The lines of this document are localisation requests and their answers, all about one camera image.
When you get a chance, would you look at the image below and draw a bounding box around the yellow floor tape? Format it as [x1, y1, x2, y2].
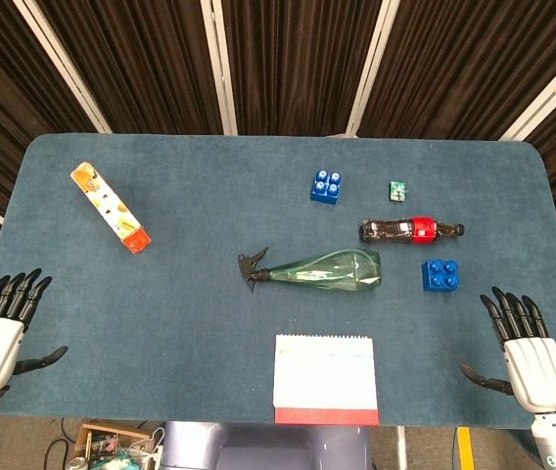
[456, 426, 476, 470]

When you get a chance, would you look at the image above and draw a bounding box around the robot torso base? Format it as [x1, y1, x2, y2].
[159, 420, 375, 470]

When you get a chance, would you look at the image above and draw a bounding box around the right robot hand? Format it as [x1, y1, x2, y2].
[459, 286, 556, 413]

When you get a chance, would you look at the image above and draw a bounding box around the cola bottle red label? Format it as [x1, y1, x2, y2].
[358, 214, 466, 245]

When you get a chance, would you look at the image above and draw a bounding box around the green spray bottle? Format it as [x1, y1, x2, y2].
[237, 247, 384, 295]

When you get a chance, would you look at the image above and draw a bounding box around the cluttered cardboard box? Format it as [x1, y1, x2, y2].
[65, 421, 162, 470]

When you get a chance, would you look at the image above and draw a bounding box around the blue block with printed studs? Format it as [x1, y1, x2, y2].
[309, 168, 344, 208]

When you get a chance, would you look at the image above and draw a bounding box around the blue table mat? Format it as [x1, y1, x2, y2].
[0, 133, 556, 431]

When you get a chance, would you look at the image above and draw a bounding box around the blue building block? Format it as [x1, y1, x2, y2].
[421, 258, 461, 294]

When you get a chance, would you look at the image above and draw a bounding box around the white partition frame post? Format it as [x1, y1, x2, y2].
[497, 48, 556, 142]
[12, 0, 113, 134]
[344, 0, 401, 138]
[199, 0, 239, 136]

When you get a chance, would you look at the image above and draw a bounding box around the white desk calendar red base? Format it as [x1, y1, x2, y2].
[272, 334, 381, 426]

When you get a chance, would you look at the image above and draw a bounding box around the orange snack box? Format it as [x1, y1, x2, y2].
[70, 162, 153, 257]

